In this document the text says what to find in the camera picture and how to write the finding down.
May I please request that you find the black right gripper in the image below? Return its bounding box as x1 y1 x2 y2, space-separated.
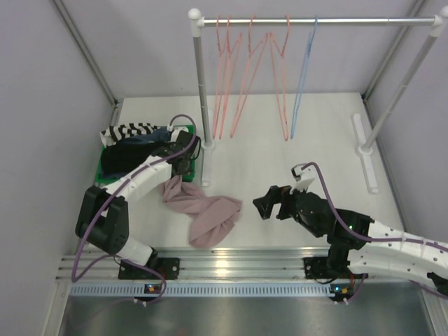
253 180 323 237

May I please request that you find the mauve tank top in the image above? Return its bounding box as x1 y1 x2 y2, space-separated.
157 176 243 249

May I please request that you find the blue wire hanger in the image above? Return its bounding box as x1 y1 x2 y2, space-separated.
290 16 319 139

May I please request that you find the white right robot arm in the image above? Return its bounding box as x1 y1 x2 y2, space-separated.
253 185 447 296

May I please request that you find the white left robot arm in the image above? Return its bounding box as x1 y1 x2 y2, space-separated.
75 128 201 278

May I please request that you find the blue denim garment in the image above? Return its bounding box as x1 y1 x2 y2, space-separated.
132 127 172 144

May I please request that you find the striped black white garment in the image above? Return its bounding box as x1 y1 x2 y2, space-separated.
100 122 161 147

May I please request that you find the green plastic bin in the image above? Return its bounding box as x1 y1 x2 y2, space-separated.
95 123 201 185

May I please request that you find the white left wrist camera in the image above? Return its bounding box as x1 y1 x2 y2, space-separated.
167 126 193 146

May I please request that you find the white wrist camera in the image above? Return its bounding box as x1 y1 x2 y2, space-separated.
167 126 193 146
290 165 316 193

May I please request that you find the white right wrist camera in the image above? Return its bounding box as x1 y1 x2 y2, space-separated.
290 165 316 193

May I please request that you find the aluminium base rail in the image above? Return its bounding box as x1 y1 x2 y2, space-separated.
57 246 437 281

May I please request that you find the white clothes rack frame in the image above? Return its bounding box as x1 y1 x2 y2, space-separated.
188 6 447 193

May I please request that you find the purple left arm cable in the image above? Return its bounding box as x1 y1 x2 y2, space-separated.
71 114 204 302

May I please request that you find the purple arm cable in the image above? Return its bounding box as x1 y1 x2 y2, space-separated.
302 162 448 302
71 114 204 302

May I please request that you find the slotted grey cable duct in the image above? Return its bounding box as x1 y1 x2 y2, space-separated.
70 282 354 298

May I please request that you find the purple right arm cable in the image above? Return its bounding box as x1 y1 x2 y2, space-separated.
302 162 448 302

